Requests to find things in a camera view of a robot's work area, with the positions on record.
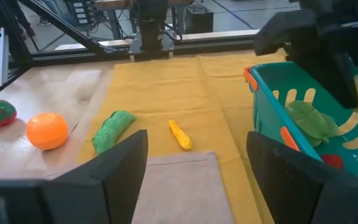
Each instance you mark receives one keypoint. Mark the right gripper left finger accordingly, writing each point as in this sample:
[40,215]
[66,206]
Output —
[110,186]

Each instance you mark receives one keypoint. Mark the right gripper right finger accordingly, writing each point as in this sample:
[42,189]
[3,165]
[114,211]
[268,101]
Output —
[291,193]

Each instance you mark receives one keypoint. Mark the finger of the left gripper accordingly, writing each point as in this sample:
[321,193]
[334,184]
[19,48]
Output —
[334,74]

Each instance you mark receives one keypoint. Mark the red toy strawberry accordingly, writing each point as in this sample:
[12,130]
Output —
[332,161]

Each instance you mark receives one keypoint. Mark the green toy lettuce leaf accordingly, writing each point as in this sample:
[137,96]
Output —
[312,123]

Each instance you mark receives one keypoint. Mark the green toy pea pod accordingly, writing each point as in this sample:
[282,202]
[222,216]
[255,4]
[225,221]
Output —
[112,132]

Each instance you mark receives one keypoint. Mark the smooth orange toy fruit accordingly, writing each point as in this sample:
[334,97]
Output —
[47,130]

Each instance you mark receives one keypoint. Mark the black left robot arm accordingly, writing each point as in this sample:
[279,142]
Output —
[152,28]

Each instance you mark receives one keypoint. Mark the beige cloth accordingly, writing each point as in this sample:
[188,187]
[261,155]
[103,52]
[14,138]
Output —
[182,193]

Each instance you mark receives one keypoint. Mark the teal basket with orange rim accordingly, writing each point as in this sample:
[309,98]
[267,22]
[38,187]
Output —
[269,109]

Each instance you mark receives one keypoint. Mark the yellow cloth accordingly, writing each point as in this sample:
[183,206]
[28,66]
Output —
[197,93]

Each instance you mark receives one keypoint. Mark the black aluminium table frame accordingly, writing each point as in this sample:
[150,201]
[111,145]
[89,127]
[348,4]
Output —
[216,46]

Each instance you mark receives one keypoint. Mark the silver aluminium bracket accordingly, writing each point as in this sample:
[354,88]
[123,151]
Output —
[0,56]

